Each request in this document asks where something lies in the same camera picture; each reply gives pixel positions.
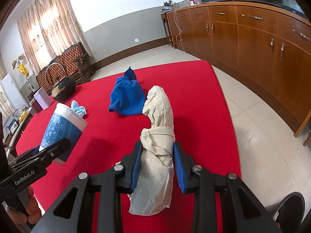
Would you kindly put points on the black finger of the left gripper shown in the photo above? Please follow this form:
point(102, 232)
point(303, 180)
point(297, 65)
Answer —
point(58, 152)
point(28, 154)

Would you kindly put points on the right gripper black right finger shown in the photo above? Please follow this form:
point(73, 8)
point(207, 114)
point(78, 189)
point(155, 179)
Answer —
point(223, 203)

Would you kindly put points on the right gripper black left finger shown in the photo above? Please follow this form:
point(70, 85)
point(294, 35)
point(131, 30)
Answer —
point(95, 198)

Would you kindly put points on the blue white paper cup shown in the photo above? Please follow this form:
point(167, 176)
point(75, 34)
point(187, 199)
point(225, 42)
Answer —
point(64, 123)

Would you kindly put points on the light blue face mask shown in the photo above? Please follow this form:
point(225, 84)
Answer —
point(79, 110)

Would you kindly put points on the beige cloth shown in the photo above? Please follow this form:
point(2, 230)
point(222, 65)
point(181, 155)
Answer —
point(155, 183)

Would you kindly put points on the blue towel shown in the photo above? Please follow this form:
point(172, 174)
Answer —
point(127, 97)

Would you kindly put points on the black trash bin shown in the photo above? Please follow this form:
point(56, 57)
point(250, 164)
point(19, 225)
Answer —
point(289, 212)

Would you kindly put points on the person's left hand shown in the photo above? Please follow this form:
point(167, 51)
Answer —
point(32, 208)

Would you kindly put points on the dark red tea canister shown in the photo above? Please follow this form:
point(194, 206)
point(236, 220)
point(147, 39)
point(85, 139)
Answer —
point(35, 105)

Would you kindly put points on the white tin box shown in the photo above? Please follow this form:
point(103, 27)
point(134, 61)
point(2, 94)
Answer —
point(42, 98)

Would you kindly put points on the black cast iron teapot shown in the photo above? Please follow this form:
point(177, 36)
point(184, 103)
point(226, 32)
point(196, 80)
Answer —
point(64, 88)

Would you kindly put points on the carved wooden bench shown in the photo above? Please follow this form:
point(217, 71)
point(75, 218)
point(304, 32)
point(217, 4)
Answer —
point(74, 62)

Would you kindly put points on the patterned beige curtain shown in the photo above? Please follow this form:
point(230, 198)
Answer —
point(41, 30)

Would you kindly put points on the long wooden sideboard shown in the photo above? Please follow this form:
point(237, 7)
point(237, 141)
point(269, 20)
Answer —
point(264, 47)

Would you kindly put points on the dark side table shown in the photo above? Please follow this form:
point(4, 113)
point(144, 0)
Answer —
point(166, 29)

